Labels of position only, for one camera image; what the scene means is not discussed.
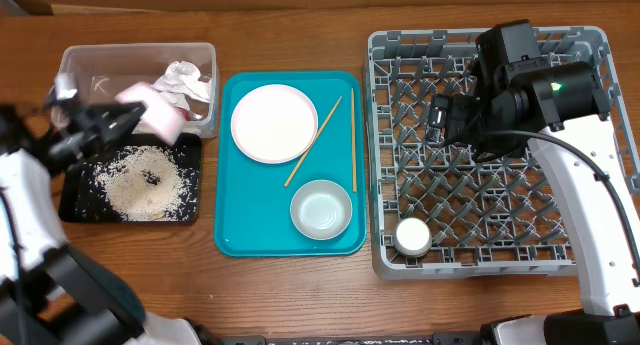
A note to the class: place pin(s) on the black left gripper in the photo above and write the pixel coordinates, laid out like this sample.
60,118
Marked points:
103,114

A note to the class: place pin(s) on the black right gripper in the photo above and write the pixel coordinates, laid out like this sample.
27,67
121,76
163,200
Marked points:
451,115

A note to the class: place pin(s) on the pink bowl with rice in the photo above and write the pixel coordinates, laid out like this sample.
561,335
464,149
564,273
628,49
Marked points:
165,120

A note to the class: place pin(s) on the rice pile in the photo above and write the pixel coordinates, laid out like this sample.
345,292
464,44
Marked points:
148,183

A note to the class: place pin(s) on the red snack wrapper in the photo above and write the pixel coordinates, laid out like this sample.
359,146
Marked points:
187,114

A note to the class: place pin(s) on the white paper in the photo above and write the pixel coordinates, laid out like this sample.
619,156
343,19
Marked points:
181,81

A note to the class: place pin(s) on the white paper cup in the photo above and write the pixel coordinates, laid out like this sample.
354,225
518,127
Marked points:
412,237

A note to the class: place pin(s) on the large white plate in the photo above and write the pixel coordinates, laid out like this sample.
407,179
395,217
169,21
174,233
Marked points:
274,123

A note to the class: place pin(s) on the grey-white bowl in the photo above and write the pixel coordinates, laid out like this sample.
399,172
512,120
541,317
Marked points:
321,210

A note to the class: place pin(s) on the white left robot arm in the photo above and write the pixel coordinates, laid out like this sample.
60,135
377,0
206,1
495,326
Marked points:
51,292

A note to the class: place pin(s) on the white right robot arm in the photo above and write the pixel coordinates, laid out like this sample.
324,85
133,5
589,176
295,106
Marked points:
560,114

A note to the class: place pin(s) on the black food waste tray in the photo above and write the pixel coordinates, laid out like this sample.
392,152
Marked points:
82,202

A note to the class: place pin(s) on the clear plastic waste bin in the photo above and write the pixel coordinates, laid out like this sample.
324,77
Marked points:
103,71

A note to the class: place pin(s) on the grey plastic dish rack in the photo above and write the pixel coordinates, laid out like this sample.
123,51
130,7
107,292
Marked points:
493,218

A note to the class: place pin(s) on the right wooden chopstick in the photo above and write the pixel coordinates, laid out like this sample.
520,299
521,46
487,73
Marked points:
353,141

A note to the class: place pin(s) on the wooden chopstick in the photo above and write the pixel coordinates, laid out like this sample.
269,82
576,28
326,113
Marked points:
319,132
353,141

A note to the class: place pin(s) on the left wooden chopstick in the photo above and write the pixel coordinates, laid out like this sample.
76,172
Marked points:
319,132

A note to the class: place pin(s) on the teal plastic tray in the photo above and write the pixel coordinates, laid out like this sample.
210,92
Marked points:
252,216

